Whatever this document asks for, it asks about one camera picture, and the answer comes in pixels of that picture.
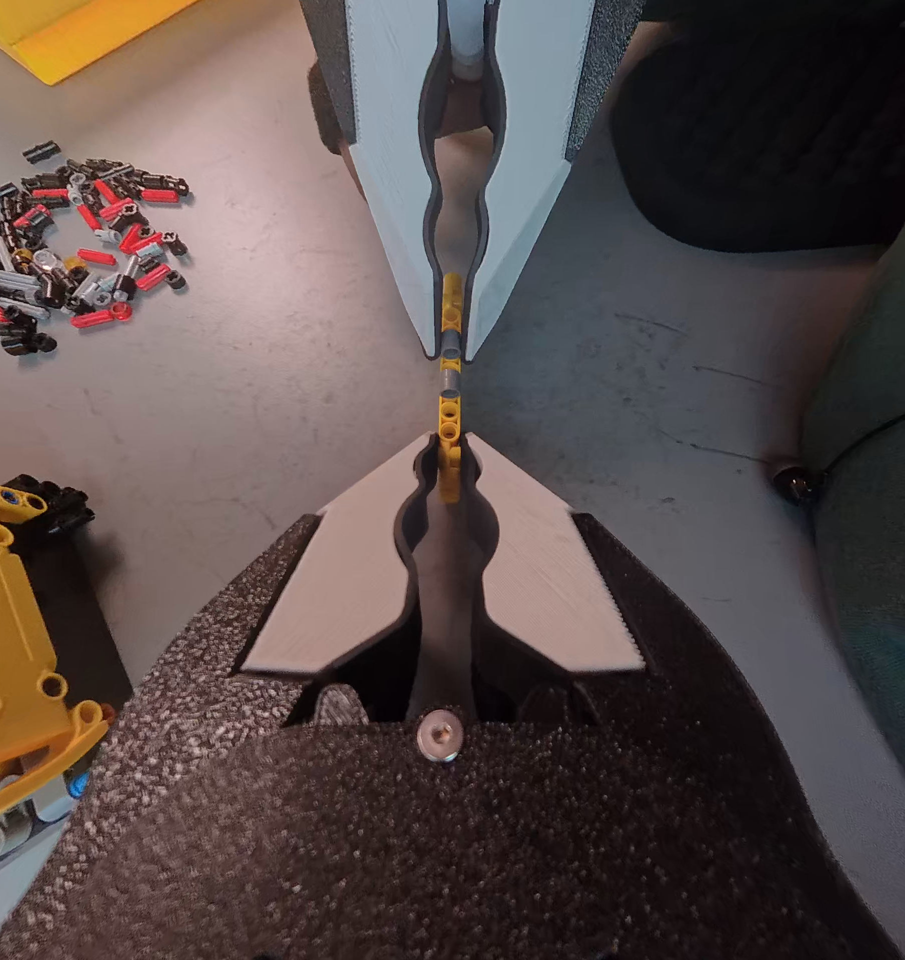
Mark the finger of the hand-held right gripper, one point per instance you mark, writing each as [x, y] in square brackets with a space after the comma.
[542, 112]
[392, 112]

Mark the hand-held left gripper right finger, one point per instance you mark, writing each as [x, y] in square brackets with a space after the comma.
[557, 592]

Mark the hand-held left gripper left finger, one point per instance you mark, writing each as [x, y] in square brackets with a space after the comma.
[332, 592]

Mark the yellow lego beam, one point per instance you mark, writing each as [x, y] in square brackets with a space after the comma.
[449, 450]

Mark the small grey lego connector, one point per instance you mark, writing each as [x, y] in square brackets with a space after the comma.
[451, 345]

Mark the yellow lego robot model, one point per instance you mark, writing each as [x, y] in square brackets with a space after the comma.
[10, 637]

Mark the pile of small lego pins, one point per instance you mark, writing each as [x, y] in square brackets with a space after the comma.
[70, 247]

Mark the black lego pin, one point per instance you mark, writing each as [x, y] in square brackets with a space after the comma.
[41, 152]

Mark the person's right hand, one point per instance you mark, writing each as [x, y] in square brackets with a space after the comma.
[464, 195]

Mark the black quilted pad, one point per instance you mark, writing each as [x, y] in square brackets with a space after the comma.
[760, 135]

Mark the person's green sweatshirt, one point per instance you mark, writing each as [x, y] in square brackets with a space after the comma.
[880, 562]

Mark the yellow plastic bin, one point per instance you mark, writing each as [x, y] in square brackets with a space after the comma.
[70, 37]

